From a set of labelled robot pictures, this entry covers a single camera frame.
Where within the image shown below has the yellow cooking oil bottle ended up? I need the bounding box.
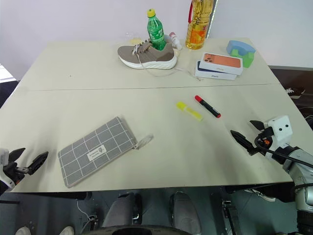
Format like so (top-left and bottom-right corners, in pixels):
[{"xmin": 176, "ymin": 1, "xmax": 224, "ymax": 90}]
[{"xmin": 185, "ymin": 0, "xmax": 212, "ymax": 50}]

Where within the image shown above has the yellow highlighter pen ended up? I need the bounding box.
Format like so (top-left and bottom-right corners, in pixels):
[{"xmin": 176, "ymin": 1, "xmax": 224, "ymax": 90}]
[{"xmin": 176, "ymin": 101, "xmax": 204, "ymax": 122}]

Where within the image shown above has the orange phone box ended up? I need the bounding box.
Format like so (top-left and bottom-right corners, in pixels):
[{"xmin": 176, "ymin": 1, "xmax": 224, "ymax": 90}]
[{"xmin": 200, "ymin": 52, "xmax": 244, "ymax": 75}]

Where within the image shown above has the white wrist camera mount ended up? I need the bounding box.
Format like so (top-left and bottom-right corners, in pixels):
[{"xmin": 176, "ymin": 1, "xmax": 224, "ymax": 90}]
[
  {"xmin": 0, "ymin": 147, "xmax": 13, "ymax": 192},
  {"xmin": 265, "ymin": 115, "xmax": 293, "ymax": 150}
]

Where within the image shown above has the taupe sneaker with white sole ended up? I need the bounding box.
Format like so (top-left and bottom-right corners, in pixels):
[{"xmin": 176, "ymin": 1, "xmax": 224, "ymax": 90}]
[{"xmin": 117, "ymin": 42, "xmax": 204, "ymax": 82}]

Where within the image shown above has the green plastic soda bottle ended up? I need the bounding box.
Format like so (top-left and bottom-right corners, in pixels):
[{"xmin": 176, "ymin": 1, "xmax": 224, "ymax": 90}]
[{"xmin": 146, "ymin": 8, "xmax": 167, "ymax": 51}]

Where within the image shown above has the grey rounded shape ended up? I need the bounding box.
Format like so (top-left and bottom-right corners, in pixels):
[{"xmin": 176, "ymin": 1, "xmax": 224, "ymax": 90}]
[
  {"xmin": 169, "ymin": 191, "xmax": 202, "ymax": 235},
  {"xmin": 102, "ymin": 192, "xmax": 143, "ymax": 228}
]

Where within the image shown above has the white thin cable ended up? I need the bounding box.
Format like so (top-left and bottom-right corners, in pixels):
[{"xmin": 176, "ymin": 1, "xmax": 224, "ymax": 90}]
[{"xmin": 76, "ymin": 199, "xmax": 96, "ymax": 232}]

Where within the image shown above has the brown shoe with white laces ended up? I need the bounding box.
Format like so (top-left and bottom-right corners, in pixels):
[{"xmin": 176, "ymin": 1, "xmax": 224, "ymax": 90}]
[{"xmin": 285, "ymin": 86, "xmax": 307, "ymax": 100}]

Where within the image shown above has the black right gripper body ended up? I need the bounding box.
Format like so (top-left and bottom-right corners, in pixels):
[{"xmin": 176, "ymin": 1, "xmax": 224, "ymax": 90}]
[{"xmin": 254, "ymin": 127, "xmax": 273, "ymax": 154}]

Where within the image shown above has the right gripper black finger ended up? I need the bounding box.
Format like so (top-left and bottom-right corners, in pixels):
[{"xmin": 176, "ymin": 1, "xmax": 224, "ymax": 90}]
[
  {"xmin": 249, "ymin": 119, "xmax": 266, "ymax": 133},
  {"xmin": 230, "ymin": 130, "xmax": 258, "ymax": 156}
]

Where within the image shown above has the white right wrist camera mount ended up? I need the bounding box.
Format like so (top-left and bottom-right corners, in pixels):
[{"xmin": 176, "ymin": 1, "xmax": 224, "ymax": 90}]
[{"xmin": 265, "ymin": 115, "xmax": 293, "ymax": 150}]

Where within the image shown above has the clear plastic cup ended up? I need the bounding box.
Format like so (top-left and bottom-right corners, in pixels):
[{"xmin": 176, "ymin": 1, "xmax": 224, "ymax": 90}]
[{"xmin": 125, "ymin": 31, "xmax": 145, "ymax": 47}]

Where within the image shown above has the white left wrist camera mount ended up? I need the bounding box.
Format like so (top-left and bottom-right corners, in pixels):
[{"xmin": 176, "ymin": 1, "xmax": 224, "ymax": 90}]
[{"xmin": 0, "ymin": 147, "xmax": 13, "ymax": 192}]

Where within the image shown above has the small white pink-capped bottle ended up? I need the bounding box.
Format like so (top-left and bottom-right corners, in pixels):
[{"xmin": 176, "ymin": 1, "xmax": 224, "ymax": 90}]
[{"xmin": 168, "ymin": 31, "xmax": 182, "ymax": 50}]

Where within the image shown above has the red and black marker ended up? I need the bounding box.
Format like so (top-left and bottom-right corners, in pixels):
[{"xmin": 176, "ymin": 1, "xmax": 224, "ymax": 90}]
[{"xmin": 194, "ymin": 94, "xmax": 222, "ymax": 119}]

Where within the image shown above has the green foam block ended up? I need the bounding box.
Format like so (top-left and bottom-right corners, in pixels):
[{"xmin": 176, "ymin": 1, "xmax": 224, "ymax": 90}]
[{"xmin": 230, "ymin": 48, "xmax": 255, "ymax": 69}]

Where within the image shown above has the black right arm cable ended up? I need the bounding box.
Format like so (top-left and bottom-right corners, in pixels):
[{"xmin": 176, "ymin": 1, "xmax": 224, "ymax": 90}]
[{"xmin": 254, "ymin": 136, "xmax": 313, "ymax": 169}]

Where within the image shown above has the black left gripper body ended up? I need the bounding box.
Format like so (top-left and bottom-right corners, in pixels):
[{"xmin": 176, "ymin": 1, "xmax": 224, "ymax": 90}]
[{"xmin": 3, "ymin": 161, "xmax": 29, "ymax": 185}]

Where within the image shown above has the grey checked pouch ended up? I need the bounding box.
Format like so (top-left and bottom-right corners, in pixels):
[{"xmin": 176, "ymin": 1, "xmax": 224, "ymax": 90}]
[{"xmin": 57, "ymin": 116, "xmax": 154, "ymax": 189}]

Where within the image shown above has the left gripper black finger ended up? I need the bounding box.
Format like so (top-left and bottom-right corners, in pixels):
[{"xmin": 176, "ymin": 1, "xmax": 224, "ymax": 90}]
[
  {"xmin": 8, "ymin": 147, "xmax": 26, "ymax": 163},
  {"xmin": 26, "ymin": 151, "xmax": 49, "ymax": 176}
]

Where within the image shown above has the blue phone box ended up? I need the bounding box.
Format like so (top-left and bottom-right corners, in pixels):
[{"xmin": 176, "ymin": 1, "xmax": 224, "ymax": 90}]
[{"xmin": 194, "ymin": 60, "xmax": 238, "ymax": 80}]

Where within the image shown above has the black metal table bracket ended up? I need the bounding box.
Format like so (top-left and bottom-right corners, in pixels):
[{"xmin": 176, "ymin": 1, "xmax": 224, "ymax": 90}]
[{"xmin": 221, "ymin": 199, "xmax": 239, "ymax": 235}]

